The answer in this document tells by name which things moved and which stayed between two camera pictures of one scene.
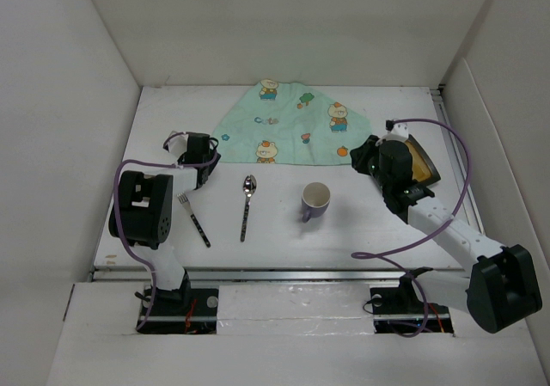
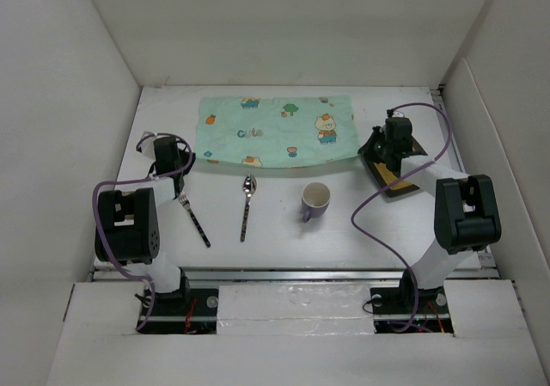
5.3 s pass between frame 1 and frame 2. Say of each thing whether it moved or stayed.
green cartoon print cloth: moved
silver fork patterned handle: stayed
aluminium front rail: stayed
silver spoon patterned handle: stayed
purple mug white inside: stayed
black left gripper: moved
